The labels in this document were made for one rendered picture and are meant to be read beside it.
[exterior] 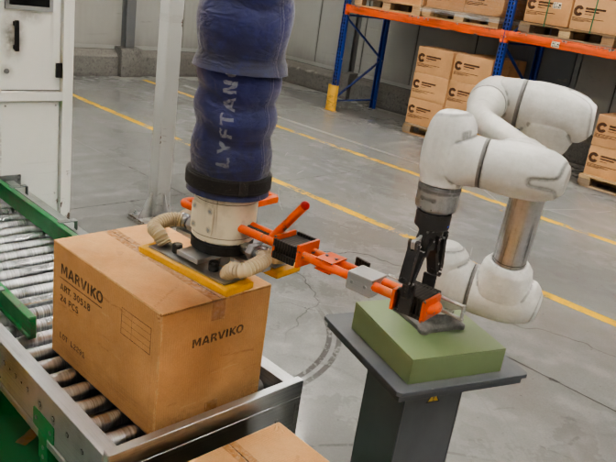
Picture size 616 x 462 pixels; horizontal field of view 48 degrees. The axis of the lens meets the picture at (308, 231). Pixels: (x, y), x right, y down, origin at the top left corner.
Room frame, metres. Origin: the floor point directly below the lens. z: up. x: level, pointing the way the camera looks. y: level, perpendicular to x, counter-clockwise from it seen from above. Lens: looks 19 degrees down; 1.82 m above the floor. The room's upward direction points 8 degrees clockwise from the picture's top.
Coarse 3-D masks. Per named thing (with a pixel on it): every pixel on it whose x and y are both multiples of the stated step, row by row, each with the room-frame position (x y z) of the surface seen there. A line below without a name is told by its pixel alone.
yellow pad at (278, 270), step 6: (264, 246) 1.80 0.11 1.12; (234, 258) 1.79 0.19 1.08; (270, 264) 1.74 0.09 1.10; (276, 264) 1.74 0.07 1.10; (282, 264) 1.75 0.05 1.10; (294, 264) 1.77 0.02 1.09; (270, 270) 1.71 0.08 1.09; (276, 270) 1.71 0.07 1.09; (282, 270) 1.72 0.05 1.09; (288, 270) 1.73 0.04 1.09; (294, 270) 1.75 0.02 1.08; (276, 276) 1.70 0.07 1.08; (282, 276) 1.71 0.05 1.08
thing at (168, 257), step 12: (144, 252) 1.72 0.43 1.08; (156, 252) 1.71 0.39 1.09; (168, 252) 1.71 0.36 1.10; (168, 264) 1.67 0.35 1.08; (180, 264) 1.66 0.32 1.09; (192, 264) 1.66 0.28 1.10; (204, 264) 1.67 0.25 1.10; (216, 264) 1.63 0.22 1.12; (192, 276) 1.61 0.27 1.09; (204, 276) 1.61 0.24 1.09; (216, 276) 1.61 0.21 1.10; (216, 288) 1.56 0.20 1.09; (228, 288) 1.56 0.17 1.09; (240, 288) 1.58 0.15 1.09
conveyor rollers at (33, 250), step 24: (0, 216) 3.16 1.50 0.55; (24, 216) 3.23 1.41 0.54; (0, 240) 2.89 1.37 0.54; (24, 240) 2.96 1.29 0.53; (48, 240) 2.96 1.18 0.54; (0, 264) 2.63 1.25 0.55; (24, 264) 2.69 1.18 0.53; (48, 264) 2.70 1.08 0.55; (24, 288) 2.45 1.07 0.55; (48, 288) 2.50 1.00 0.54; (0, 312) 2.27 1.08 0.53; (48, 312) 2.31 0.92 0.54; (24, 336) 2.09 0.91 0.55; (48, 336) 2.13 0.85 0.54; (48, 360) 1.97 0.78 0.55; (96, 408) 1.78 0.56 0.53; (120, 432) 1.66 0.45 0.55
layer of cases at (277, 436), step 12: (264, 432) 1.76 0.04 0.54; (276, 432) 1.77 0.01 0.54; (288, 432) 1.78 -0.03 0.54; (228, 444) 1.68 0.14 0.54; (240, 444) 1.69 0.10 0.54; (252, 444) 1.70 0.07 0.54; (264, 444) 1.71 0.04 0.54; (276, 444) 1.72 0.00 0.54; (288, 444) 1.72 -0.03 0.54; (300, 444) 1.73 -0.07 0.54; (204, 456) 1.61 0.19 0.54; (216, 456) 1.62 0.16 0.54; (228, 456) 1.63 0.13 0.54; (240, 456) 1.64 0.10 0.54; (252, 456) 1.64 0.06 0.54; (264, 456) 1.65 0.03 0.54; (276, 456) 1.66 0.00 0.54; (288, 456) 1.67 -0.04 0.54; (300, 456) 1.67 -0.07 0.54; (312, 456) 1.68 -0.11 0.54
